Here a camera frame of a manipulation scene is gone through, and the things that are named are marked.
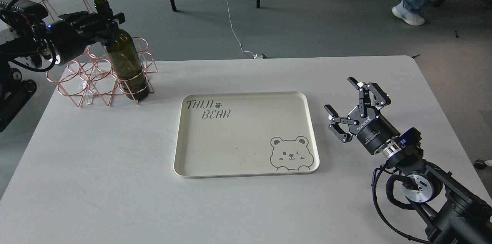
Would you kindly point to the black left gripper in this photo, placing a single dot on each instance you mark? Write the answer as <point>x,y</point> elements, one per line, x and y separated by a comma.
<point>74,31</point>

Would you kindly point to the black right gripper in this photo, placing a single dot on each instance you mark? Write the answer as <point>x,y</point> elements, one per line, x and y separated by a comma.
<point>366,123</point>

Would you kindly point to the dark green wine bottle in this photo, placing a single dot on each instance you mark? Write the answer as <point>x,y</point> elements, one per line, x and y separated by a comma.
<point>124,59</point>

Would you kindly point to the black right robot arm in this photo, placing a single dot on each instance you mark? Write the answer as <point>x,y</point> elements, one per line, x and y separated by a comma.
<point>452,213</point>

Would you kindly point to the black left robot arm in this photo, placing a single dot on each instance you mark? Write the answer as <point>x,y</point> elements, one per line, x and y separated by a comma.
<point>30,43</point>

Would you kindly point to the cream tray with bear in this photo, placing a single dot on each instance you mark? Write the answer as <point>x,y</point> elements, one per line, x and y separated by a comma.
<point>245,134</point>

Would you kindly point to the copper wire wine rack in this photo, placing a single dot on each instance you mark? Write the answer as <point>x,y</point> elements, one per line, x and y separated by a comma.
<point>91,74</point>

